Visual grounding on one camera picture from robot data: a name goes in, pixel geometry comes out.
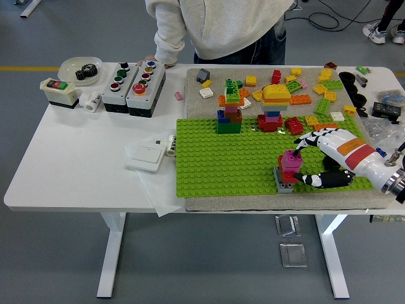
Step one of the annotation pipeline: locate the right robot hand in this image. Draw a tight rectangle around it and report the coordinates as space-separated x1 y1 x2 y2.
292 127 396 191

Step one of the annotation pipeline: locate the person's right hand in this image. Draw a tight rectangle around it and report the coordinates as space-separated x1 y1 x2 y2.
144 54 177 68

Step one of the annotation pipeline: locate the pink square brick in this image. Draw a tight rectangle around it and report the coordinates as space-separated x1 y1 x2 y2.
280 161 300 174
282 150 304 168

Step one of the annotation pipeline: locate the large red brick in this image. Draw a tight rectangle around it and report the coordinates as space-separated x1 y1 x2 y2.
284 116 305 136

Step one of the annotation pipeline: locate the long light green brick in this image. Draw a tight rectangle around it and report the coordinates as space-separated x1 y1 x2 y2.
313 98 332 115
321 79 345 91

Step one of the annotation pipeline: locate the grey square brick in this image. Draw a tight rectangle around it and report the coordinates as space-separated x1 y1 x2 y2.
273 167 294 194

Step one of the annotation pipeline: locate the flat light green brick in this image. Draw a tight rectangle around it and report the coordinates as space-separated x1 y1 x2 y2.
284 80 303 94

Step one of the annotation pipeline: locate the red-based yellow-domed brick tower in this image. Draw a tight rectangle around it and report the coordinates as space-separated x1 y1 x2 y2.
256 84 292 133

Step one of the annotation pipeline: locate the green-based multicolour brick tower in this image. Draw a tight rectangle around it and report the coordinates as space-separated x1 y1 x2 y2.
216 77 246 136

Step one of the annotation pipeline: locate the clear bag of screws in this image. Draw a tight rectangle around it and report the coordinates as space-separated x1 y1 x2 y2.
362 117 405 156

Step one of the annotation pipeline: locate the emergency-stop button control box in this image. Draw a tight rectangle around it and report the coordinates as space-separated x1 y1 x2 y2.
125 60 167 118

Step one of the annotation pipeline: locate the black electronic device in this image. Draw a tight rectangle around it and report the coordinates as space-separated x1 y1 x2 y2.
370 101 402 124

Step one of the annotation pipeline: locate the three-button control box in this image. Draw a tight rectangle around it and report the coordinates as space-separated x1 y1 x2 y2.
101 62 140 114

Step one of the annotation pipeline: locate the plastic bag of blue parts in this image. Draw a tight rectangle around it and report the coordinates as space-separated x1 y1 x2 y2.
376 89 405 105

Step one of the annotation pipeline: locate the black gear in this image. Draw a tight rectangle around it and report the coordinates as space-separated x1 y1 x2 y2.
75 63 99 82

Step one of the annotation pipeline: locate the metal hand tool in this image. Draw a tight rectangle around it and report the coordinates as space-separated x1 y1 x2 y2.
353 72 369 89

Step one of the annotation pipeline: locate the desk control panel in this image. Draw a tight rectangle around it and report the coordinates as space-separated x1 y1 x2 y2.
369 214 405 224

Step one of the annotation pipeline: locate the white pipe tee fitting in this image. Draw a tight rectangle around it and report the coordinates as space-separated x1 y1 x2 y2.
78 91 103 112

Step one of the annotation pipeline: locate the person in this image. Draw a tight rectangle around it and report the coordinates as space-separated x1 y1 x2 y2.
362 0 405 45
144 0 295 68

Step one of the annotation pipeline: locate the white bowl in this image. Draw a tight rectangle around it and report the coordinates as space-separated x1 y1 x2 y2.
58 56 104 87

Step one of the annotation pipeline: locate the white printed tube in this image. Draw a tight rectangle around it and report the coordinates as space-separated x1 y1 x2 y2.
165 134 177 157

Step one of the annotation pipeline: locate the metal floor socket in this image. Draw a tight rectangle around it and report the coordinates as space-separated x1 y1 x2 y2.
279 242 308 269
274 214 301 238

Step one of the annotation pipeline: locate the white table leg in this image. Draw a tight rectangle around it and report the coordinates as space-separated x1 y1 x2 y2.
315 214 351 300
96 212 127 298

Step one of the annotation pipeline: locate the green studded baseplate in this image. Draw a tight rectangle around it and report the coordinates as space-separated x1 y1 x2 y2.
175 115 390 200

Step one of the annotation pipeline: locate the white table foot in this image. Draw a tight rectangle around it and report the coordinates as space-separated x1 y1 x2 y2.
14 0 42 18

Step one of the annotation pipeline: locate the white paper sheet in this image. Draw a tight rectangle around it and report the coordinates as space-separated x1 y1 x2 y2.
123 136 187 219

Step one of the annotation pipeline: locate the grey-brown mat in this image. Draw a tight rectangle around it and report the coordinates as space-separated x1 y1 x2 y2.
184 66 398 213

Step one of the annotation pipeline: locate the white red-green switch box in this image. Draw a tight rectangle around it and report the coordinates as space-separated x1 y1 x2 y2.
40 77 80 110

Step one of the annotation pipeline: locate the white wall switch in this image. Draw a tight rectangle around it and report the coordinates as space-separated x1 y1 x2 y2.
125 144 166 174

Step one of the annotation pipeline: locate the black floor cable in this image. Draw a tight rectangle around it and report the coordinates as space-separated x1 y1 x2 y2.
284 3 365 32

